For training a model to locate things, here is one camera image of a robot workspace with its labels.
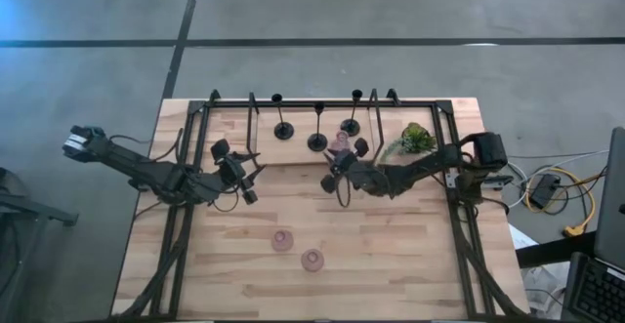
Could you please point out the white paper bag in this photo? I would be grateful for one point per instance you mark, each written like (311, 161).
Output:
(537, 284)

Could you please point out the black metal candlestick holder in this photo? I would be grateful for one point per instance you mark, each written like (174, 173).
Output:
(317, 143)
(350, 128)
(283, 131)

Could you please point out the silver mounting bracket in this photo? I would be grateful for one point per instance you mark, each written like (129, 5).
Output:
(449, 180)

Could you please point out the artificial succulents in black pot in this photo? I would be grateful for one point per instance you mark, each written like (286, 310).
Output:
(417, 138)

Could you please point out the black power brick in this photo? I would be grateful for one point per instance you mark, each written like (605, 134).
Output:
(544, 191)

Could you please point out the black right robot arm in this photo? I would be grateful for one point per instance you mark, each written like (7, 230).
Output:
(425, 167)

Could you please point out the black side desk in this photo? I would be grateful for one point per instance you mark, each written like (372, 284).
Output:
(552, 252)

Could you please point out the wooden shelf riser black legs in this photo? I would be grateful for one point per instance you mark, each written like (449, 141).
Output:
(293, 154)

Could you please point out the dark grey laptop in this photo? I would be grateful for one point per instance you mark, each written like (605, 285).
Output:
(612, 206)

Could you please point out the black metal stand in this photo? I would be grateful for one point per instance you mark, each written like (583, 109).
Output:
(29, 211)

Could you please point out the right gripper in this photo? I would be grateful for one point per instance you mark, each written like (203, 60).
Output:
(366, 179)

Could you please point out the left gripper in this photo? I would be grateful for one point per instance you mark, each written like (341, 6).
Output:
(230, 174)

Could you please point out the pink ribbed glass candle holder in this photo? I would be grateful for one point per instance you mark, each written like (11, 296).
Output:
(282, 240)
(340, 141)
(312, 260)

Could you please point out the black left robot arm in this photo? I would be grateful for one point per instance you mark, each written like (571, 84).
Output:
(141, 169)

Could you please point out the black aluminium table frame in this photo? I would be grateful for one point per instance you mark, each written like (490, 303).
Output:
(415, 103)

